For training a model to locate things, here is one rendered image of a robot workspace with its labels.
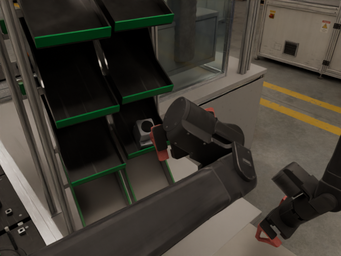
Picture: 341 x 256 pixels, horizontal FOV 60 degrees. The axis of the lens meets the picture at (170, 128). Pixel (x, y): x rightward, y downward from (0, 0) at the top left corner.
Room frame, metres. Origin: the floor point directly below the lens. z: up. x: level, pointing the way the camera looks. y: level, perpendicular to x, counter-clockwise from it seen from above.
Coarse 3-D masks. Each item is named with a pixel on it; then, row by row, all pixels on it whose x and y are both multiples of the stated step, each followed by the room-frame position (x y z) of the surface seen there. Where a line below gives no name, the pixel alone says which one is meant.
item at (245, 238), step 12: (252, 228) 0.62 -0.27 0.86; (240, 240) 0.58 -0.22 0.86; (252, 240) 0.58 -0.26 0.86; (216, 252) 0.54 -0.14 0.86; (228, 252) 0.54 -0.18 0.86; (240, 252) 0.54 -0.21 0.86; (252, 252) 0.54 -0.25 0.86; (264, 252) 0.54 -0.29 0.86; (276, 252) 0.54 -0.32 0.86; (288, 252) 0.54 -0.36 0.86
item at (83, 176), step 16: (48, 112) 0.59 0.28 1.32; (64, 128) 0.62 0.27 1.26; (80, 128) 0.63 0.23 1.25; (96, 128) 0.64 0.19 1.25; (64, 144) 0.58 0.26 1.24; (80, 144) 0.59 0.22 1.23; (96, 144) 0.59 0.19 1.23; (112, 144) 0.60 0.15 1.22; (64, 160) 0.54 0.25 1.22; (80, 160) 0.55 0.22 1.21; (96, 160) 0.55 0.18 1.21; (112, 160) 0.56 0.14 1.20; (80, 176) 0.51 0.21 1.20; (96, 176) 0.51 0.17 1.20
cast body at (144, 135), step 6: (138, 120) 0.67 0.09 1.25; (144, 120) 0.64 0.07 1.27; (150, 120) 0.64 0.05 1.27; (138, 126) 0.62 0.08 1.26; (144, 126) 0.61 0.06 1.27; (150, 126) 0.61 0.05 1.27; (132, 132) 0.65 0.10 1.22; (138, 132) 0.61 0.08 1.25; (144, 132) 0.60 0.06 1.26; (150, 132) 0.61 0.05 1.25; (138, 138) 0.61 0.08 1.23; (144, 138) 0.60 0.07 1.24; (138, 144) 0.61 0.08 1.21; (144, 144) 0.60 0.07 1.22; (150, 144) 0.61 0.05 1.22
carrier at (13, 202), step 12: (0, 180) 0.73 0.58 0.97; (0, 192) 0.68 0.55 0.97; (12, 192) 0.68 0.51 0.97; (0, 204) 0.62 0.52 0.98; (12, 204) 0.63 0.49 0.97; (0, 216) 0.58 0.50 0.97; (12, 216) 0.58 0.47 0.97; (24, 216) 0.58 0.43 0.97; (0, 228) 0.54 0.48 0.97; (12, 228) 0.55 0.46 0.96
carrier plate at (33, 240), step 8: (24, 224) 0.55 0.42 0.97; (32, 224) 0.55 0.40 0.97; (16, 232) 0.53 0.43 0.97; (32, 232) 0.53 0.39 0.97; (0, 240) 0.50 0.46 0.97; (8, 240) 0.50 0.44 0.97; (16, 240) 0.50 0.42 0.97; (24, 240) 0.50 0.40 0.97; (32, 240) 0.50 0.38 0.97; (40, 240) 0.50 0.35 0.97; (24, 248) 0.48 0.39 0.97; (32, 248) 0.48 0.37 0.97; (40, 248) 0.48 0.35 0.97
